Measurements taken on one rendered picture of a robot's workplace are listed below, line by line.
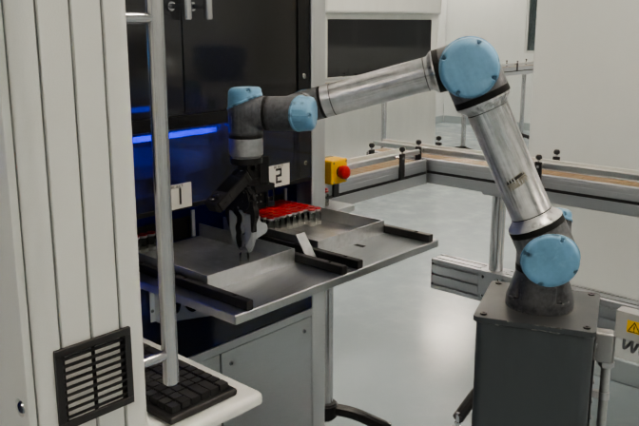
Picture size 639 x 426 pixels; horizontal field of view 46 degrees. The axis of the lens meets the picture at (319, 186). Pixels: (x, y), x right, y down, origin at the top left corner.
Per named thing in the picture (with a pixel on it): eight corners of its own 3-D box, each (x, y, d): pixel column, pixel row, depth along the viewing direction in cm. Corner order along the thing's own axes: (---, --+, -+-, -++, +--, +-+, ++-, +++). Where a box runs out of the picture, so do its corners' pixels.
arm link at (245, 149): (244, 141, 162) (220, 138, 167) (245, 162, 163) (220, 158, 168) (270, 137, 168) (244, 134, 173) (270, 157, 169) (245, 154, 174)
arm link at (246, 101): (259, 88, 160) (221, 87, 162) (261, 140, 163) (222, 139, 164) (269, 86, 168) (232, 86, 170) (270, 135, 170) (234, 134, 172)
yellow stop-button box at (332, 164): (313, 182, 226) (313, 158, 225) (329, 178, 232) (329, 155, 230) (333, 185, 221) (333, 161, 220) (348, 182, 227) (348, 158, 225)
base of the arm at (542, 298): (575, 297, 179) (578, 257, 177) (571, 319, 165) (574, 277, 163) (510, 289, 185) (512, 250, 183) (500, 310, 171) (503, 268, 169)
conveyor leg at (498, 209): (473, 391, 285) (481, 190, 268) (484, 382, 291) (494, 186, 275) (493, 398, 279) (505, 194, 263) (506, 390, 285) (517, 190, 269)
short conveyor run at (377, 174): (302, 220, 229) (302, 168, 226) (266, 211, 239) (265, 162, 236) (430, 184, 279) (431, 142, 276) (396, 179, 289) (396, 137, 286)
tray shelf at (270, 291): (96, 271, 176) (95, 263, 175) (302, 215, 227) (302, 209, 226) (236, 325, 145) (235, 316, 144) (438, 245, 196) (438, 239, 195)
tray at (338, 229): (223, 229, 204) (222, 217, 203) (290, 212, 223) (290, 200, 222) (318, 255, 182) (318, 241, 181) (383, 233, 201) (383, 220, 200)
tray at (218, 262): (114, 259, 179) (113, 244, 178) (200, 236, 198) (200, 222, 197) (207, 292, 157) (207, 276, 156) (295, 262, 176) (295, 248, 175)
